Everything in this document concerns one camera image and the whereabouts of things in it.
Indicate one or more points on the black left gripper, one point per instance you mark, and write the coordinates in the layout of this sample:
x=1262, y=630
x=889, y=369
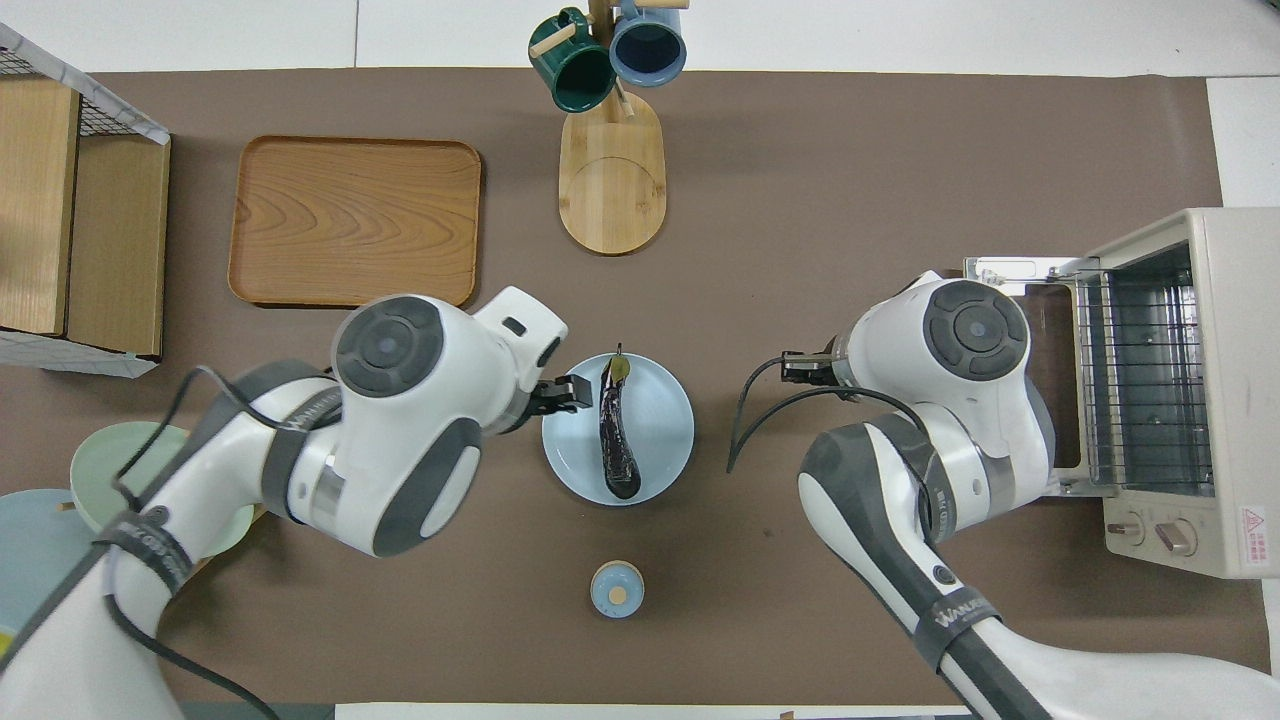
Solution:
x=548, y=400

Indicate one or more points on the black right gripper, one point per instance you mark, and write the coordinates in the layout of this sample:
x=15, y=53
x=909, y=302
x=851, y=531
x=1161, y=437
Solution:
x=812, y=368

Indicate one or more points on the dark purple eggplant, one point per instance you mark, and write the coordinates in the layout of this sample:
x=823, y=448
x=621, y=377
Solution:
x=615, y=440

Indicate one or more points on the light blue serving plate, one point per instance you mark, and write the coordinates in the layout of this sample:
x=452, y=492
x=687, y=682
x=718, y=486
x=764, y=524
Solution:
x=660, y=430

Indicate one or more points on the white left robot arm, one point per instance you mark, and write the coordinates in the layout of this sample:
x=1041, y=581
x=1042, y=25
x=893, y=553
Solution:
x=400, y=450

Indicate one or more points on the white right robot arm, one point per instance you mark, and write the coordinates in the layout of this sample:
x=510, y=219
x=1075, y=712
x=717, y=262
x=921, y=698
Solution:
x=960, y=400

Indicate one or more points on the metal oven rack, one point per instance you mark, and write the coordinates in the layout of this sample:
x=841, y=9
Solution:
x=1150, y=400

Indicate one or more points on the silver oven knob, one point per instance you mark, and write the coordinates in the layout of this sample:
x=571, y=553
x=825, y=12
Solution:
x=1175, y=537
x=1125, y=528

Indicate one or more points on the cream toaster oven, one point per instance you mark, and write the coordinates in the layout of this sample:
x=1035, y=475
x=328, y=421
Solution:
x=1240, y=400

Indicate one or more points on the brown table mat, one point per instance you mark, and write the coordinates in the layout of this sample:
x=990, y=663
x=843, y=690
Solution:
x=800, y=200

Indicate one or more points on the small blue white bell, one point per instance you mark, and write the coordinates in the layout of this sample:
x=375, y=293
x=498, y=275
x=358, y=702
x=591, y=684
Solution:
x=617, y=590

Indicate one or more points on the wooden mug tree stand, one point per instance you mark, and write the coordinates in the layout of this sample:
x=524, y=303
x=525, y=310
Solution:
x=610, y=190

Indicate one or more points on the wooden tray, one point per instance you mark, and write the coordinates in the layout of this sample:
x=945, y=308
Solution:
x=350, y=220

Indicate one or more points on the dark green mug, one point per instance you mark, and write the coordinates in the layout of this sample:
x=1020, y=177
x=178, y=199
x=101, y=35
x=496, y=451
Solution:
x=585, y=80

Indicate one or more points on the blue mug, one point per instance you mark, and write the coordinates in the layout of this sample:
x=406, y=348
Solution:
x=648, y=50

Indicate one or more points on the pale green plate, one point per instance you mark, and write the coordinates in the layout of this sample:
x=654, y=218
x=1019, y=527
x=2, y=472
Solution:
x=100, y=470

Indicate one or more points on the light blue rack plate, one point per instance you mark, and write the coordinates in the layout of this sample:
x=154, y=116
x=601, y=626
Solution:
x=40, y=560

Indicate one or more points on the wooden step shelf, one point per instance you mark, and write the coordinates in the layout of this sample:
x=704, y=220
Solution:
x=40, y=200

